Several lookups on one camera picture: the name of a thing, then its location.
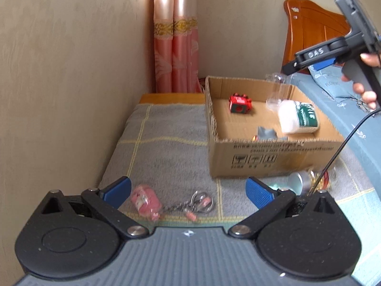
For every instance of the mint green egg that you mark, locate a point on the mint green egg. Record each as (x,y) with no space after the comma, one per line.
(275,186)

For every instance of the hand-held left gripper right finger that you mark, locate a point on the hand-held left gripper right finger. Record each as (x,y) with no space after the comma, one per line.
(259,192)

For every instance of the grey checked blanket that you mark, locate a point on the grey checked blanket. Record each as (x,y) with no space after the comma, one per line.
(166,152)

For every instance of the white bottle with green label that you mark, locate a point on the white bottle with green label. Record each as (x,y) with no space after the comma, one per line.
(297,117)

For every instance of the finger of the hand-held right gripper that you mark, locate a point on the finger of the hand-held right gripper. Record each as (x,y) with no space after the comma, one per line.
(323,50)
(323,65)

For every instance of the teal printed mat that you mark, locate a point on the teal printed mat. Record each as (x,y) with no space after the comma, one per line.
(364,214)

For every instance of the wooden headboard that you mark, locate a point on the wooden headboard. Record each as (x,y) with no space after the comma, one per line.
(312,26)

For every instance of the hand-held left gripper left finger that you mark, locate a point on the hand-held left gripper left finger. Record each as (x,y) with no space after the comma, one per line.
(117,191)

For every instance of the blue printed pillow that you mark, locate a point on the blue printed pillow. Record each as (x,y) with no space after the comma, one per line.
(330,83)

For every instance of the clear capsule bottle silver cap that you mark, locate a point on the clear capsule bottle silver cap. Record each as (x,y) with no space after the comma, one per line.
(300,180)

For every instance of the tall clear plastic jar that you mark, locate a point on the tall clear plastic jar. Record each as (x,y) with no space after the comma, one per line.
(273,103)

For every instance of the cardboard box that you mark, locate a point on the cardboard box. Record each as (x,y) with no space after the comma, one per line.
(268,158)

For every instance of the bed with blue sheet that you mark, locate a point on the bed with blue sheet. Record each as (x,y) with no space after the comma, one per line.
(336,116)

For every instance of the pink curtain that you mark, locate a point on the pink curtain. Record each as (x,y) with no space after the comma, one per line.
(175,50)

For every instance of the grey toy figure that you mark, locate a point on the grey toy figure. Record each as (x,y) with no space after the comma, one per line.
(268,133)

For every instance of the red toy vehicle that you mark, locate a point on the red toy vehicle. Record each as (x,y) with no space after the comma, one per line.
(239,104)

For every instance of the person's right hand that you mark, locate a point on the person's right hand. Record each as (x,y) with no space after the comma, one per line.
(369,96)

